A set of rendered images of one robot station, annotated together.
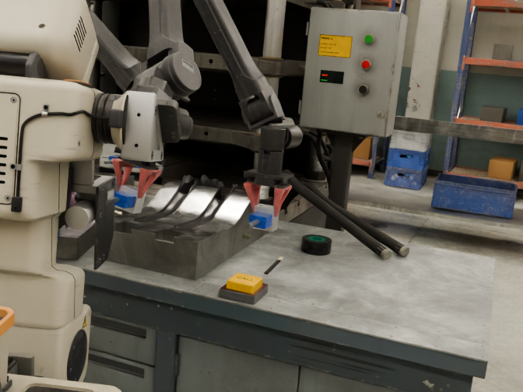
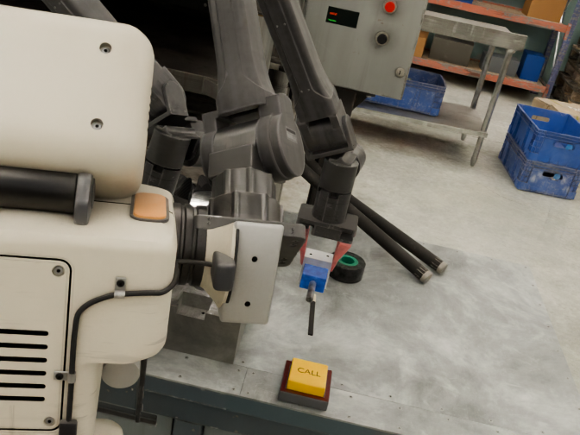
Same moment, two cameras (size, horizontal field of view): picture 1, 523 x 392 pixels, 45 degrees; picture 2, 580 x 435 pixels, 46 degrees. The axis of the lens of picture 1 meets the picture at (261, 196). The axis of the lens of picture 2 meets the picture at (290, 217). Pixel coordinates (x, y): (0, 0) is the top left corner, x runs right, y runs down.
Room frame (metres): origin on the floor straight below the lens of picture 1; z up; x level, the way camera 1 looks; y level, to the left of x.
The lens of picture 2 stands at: (0.47, 0.36, 1.53)
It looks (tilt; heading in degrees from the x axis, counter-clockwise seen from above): 26 degrees down; 342
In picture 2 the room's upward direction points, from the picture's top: 12 degrees clockwise
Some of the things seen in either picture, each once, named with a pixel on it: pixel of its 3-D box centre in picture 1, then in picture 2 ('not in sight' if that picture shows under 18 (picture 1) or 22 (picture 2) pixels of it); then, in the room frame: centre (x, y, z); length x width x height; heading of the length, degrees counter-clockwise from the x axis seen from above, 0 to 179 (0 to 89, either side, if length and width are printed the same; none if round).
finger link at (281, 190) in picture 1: (272, 196); (329, 244); (1.44, -0.02, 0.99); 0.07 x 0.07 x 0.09; 70
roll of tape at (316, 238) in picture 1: (316, 244); (345, 267); (1.65, -0.16, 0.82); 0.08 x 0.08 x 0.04
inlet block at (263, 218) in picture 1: (258, 221); (313, 280); (1.40, 0.00, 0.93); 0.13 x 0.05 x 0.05; 160
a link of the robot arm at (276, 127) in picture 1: (273, 138); (339, 172); (1.45, -0.02, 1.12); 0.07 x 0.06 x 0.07; 151
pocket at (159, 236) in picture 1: (169, 240); (193, 311); (1.39, 0.20, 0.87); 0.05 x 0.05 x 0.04; 70
